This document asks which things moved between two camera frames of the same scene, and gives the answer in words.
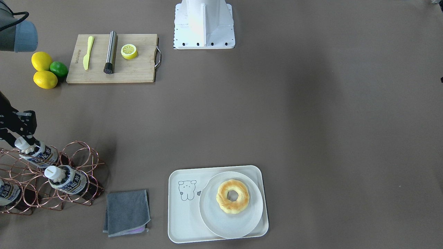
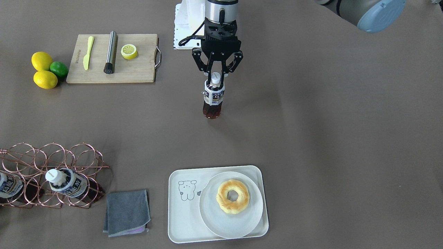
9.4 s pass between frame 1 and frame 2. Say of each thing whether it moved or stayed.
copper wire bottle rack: stayed
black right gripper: moved
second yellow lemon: stayed
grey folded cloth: stayed
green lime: stayed
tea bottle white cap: moved
